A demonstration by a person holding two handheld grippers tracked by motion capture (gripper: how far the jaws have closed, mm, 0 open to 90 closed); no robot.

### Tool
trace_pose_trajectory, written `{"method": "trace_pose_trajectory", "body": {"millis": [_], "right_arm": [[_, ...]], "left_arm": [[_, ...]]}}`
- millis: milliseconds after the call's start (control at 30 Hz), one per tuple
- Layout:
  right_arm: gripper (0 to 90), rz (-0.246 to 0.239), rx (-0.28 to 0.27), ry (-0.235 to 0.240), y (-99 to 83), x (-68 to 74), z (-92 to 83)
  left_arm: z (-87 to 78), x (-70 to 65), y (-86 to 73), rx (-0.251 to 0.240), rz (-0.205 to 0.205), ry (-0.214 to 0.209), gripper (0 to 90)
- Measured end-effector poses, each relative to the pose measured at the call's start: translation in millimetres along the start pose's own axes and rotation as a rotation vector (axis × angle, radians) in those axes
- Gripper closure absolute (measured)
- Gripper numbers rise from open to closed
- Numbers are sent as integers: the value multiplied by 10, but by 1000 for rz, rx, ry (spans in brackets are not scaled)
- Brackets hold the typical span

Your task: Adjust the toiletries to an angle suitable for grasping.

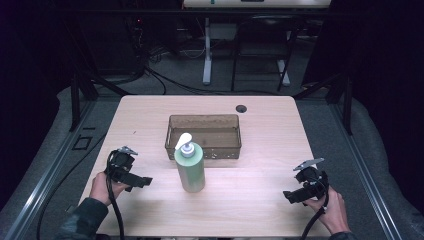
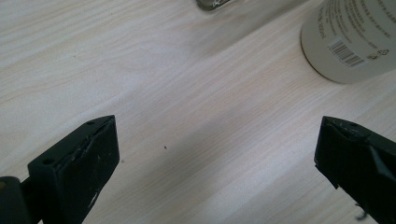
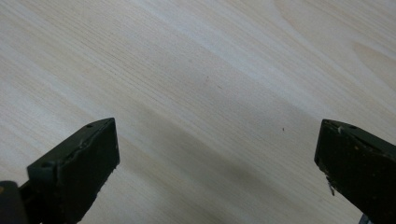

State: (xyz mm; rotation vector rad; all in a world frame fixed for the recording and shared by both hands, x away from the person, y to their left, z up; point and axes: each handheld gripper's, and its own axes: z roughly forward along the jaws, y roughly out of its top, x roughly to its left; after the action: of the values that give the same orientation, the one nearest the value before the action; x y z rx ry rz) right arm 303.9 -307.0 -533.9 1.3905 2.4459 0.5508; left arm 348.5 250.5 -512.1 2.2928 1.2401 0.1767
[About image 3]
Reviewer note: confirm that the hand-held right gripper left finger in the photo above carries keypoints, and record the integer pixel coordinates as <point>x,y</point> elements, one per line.
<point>79,171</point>

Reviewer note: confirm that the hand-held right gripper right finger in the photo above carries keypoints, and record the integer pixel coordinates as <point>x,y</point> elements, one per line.
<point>358,165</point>

